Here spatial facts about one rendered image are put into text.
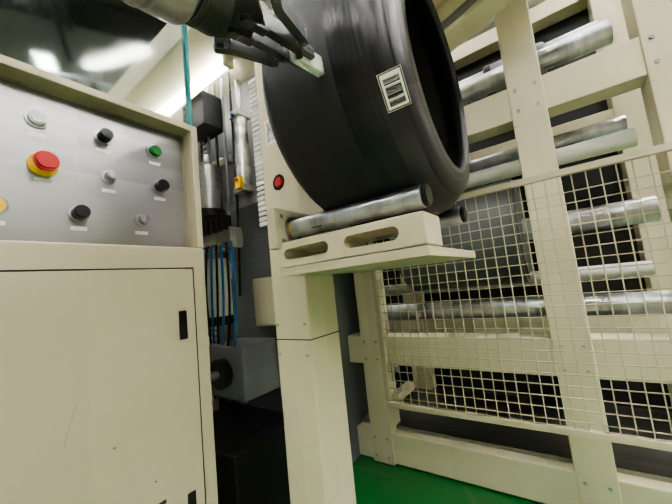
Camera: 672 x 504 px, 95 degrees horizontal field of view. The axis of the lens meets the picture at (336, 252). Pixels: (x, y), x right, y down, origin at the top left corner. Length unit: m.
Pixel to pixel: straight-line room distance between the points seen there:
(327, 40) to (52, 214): 0.67
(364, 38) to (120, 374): 0.82
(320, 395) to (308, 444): 0.13
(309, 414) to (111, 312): 0.53
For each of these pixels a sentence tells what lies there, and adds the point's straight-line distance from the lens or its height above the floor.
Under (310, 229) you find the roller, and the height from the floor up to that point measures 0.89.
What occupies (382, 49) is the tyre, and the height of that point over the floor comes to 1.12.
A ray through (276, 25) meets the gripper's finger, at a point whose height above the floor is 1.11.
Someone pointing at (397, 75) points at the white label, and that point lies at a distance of 0.57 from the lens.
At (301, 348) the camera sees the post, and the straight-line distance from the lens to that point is 0.86.
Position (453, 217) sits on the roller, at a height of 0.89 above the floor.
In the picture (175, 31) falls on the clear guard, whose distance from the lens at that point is 1.27.
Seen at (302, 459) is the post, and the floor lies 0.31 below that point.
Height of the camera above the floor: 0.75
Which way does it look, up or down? 6 degrees up
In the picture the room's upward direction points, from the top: 6 degrees counter-clockwise
